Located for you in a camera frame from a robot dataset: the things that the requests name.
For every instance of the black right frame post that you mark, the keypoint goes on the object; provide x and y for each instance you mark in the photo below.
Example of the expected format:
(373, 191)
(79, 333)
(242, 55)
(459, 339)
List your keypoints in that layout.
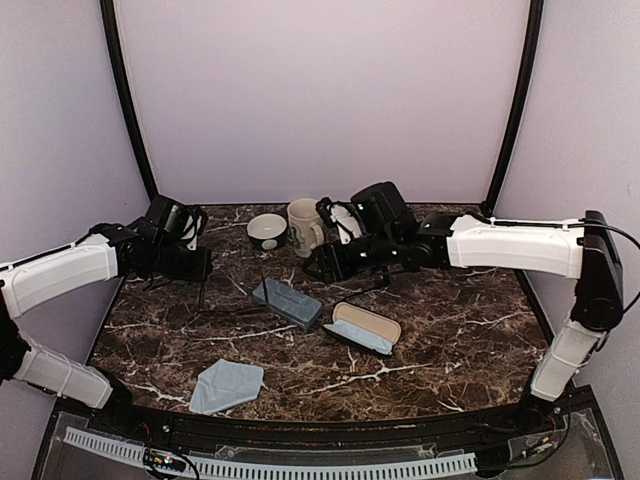
(516, 112)

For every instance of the cream seahorse mug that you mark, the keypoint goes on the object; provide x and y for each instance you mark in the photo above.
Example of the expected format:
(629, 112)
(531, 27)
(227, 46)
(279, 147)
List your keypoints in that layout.
(305, 225)

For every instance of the green circuit board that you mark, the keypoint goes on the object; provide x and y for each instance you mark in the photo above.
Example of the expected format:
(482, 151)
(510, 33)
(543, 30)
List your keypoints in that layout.
(161, 461)

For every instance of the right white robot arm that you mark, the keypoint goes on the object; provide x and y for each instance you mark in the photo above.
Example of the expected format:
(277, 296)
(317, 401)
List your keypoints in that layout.
(581, 250)

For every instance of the small blue cleaning cloth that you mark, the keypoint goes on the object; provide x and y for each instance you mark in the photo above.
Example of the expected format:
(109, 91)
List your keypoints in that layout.
(362, 337)

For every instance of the white slotted cable duct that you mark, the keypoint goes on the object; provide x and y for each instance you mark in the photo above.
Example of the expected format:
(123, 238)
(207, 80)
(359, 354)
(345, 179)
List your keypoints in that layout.
(251, 463)

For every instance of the thick black-frame sunglasses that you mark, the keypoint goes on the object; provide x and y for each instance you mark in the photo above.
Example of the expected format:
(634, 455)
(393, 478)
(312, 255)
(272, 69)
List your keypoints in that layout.
(237, 312)

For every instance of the black front table rail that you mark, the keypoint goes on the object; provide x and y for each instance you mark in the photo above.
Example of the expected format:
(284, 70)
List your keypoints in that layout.
(201, 433)

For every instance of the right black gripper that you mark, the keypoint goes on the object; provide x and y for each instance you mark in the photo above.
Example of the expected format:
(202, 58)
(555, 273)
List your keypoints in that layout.
(330, 259)

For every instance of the black frame post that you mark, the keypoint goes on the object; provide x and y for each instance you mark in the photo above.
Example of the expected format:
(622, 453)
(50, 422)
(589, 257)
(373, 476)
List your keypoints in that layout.
(516, 112)
(125, 97)

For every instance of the black glasses case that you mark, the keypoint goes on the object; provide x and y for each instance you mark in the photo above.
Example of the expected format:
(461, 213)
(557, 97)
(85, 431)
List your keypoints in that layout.
(369, 320)

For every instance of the thin wire-frame sunglasses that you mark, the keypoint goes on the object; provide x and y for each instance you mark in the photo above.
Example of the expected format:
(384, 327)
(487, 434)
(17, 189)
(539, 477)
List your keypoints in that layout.
(382, 280)

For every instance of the black left frame post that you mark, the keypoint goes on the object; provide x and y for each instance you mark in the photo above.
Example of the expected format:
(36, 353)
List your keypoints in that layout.
(125, 97)

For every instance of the large blue cleaning cloth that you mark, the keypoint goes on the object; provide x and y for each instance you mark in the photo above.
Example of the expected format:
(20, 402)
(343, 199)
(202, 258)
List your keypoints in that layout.
(225, 385)

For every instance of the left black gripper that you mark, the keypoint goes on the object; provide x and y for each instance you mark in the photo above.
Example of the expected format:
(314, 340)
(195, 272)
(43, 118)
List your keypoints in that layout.
(201, 267)

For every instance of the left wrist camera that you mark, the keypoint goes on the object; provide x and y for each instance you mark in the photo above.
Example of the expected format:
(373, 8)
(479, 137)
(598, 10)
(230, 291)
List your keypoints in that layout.
(169, 222)

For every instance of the white and teal bowl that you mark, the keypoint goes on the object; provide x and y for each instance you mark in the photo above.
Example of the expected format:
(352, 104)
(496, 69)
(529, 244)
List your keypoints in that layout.
(267, 232)

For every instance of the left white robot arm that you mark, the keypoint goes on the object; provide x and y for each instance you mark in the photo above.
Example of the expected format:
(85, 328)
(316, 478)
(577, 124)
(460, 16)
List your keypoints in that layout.
(108, 251)

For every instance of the blue-grey glasses case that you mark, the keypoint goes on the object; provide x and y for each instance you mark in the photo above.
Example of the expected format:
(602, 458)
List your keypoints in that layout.
(294, 306)

